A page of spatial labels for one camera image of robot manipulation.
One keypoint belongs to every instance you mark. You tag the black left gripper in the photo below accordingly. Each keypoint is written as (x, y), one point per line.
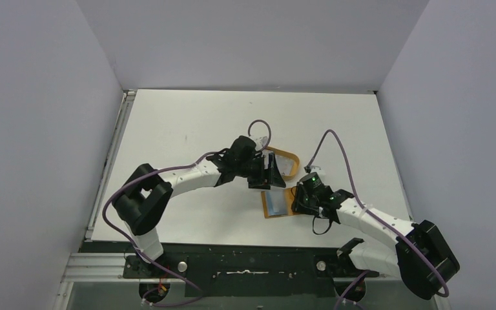
(262, 180)

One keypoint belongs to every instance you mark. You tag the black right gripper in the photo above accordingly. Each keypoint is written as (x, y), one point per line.
(298, 203)

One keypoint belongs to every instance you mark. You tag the orange leather card holder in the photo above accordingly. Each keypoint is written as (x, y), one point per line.
(278, 203)

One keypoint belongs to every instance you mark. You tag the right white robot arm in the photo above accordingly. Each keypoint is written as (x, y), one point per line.
(415, 253)

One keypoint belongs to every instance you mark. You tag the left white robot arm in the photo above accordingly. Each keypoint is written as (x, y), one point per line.
(142, 200)

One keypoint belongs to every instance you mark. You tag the tan oval tray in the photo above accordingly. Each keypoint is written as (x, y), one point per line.
(279, 152)

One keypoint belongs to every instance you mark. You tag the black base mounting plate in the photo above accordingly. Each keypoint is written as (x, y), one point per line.
(192, 271)

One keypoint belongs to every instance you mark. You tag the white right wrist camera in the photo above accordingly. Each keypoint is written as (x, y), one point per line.
(317, 169)

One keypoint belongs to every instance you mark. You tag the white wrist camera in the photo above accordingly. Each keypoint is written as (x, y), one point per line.
(317, 169)
(261, 142)

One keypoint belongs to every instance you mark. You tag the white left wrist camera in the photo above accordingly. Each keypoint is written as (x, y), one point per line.
(261, 142)

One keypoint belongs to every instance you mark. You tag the aluminium side rail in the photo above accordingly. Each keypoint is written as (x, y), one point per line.
(122, 117)

